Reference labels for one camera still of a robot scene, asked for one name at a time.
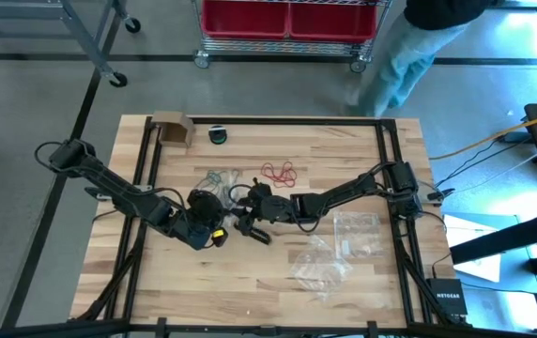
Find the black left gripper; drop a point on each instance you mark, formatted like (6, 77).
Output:
(205, 205)

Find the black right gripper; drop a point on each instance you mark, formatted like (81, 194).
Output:
(256, 204)

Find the black wide rubber band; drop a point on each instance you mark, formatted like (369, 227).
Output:
(229, 195)

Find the clear plastic bag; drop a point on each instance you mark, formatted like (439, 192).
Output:
(357, 230)
(320, 267)

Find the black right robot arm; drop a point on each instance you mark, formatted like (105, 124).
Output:
(339, 192)

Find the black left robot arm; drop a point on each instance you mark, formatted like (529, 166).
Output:
(146, 206)

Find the blue rubber band tangle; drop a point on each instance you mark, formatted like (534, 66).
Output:
(212, 177)

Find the red rubber band tangle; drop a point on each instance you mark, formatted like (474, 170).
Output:
(279, 176)

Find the yellow tag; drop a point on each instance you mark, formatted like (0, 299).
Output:
(219, 233)

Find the black round puck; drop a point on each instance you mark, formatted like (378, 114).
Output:
(218, 136)

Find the small open cardboard box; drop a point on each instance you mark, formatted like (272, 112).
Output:
(174, 133)

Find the flat clear plastic bag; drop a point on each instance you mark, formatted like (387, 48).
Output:
(357, 230)

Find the red plastic bin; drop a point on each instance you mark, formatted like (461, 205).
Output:
(245, 19)
(329, 21)

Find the grey metal wheeled cart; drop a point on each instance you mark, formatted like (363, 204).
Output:
(87, 44)

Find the white paper sheet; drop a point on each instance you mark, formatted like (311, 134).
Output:
(482, 270)

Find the person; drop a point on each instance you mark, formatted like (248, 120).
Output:
(409, 56)

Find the black Netgear network switch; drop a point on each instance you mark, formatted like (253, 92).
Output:
(447, 296)

